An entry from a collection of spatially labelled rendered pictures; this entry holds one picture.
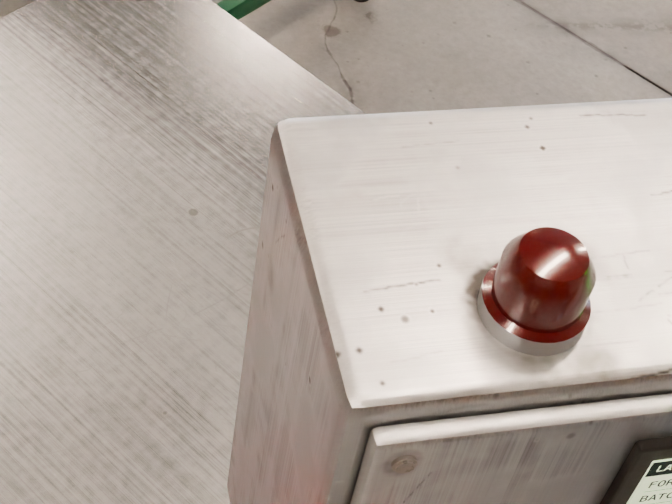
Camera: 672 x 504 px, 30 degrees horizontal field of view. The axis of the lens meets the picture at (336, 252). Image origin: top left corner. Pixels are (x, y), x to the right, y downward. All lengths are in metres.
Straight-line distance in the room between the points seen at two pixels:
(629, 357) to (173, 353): 0.80
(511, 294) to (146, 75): 1.04
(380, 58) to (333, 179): 2.34
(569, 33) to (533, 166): 2.52
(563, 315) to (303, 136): 0.09
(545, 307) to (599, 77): 2.49
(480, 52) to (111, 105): 1.56
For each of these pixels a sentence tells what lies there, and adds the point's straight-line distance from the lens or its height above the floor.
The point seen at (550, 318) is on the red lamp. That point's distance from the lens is 0.28.
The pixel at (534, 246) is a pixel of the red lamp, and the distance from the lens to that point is 0.28.
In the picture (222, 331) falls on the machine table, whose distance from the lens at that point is 1.09.
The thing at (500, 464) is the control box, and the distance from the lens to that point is 0.30.
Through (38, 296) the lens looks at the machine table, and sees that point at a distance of 1.11.
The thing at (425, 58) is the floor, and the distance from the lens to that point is 2.68.
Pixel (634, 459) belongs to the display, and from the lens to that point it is 0.31.
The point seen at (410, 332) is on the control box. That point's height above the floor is 1.47.
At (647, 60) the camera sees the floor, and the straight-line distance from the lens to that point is 2.85.
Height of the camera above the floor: 1.70
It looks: 49 degrees down
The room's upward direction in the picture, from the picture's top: 11 degrees clockwise
